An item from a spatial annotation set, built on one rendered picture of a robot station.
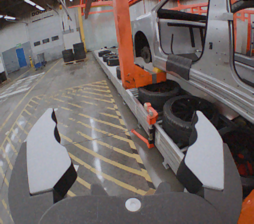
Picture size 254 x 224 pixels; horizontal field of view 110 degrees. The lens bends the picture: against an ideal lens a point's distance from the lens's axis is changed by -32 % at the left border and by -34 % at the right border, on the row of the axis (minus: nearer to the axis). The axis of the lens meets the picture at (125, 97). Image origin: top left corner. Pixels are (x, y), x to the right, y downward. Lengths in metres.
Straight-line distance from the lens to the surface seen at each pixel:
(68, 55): 7.69
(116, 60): 4.19
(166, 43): 2.06
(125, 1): 1.77
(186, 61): 1.48
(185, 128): 1.26
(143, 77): 1.89
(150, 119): 1.30
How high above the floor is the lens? 1.30
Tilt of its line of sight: 28 degrees down
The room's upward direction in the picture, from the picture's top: 6 degrees counter-clockwise
